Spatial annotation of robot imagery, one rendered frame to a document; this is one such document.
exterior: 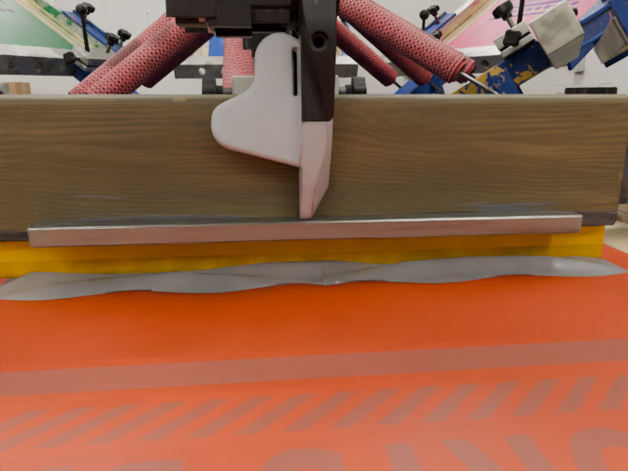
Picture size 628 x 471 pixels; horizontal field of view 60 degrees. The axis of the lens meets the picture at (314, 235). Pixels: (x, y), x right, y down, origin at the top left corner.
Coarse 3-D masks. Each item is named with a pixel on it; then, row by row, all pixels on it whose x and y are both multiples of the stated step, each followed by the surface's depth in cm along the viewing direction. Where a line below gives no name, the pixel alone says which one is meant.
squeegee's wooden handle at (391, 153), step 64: (0, 128) 27; (64, 128) 27; (128, 128) 28; (192, 128) 28; (384, 128) 29; (448, 128) 30; (512, 128) 30; (576, 128) 30; (0, 192) 28; (64, 192) 28; (128, 192) 29; (192, 192) 29; (256, 192) 29; (384, 192) 30; (448, 192) 30; (512, 192) 31; (576, 192) 31
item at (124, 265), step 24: (0, 264) 30; (24, 264) 30; (48, 264) 30; (72, 264) 30; (96, 264) 30; (120, 264) 31; (144, 264) 31; (168, 264) 31; (192, 264) 31; (216, 264) 31; (240, 264) 31
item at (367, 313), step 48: (336, 288) 30; (384, 288) 29; (432, 288) 29; (480, 288) 29; (528, 288) 29; (576, 288) 29; (624, 288) 29; (384, 336) 24; (432, 336) 24; (480, 336) 24; (528, 336) 24
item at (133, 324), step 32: (256, 288) 30; (288, 288) 30; (320, 288) 30; (0, 320) 26; (32, 320) 26; (64, 320) 26; (96, 320) 26; (128, 320) 26; (160, 320) 26; (192, 320) 26; (224, 320) 26; (256, 320) 26; (288, 320) 25; (320, 320) 25; (0, 352) 22; (32, 352) 22; (64, 352) 22; (96, 352) 22; (128, 352) 22; (160, 352) 22; (192, 352) 22; (224, 352) 22
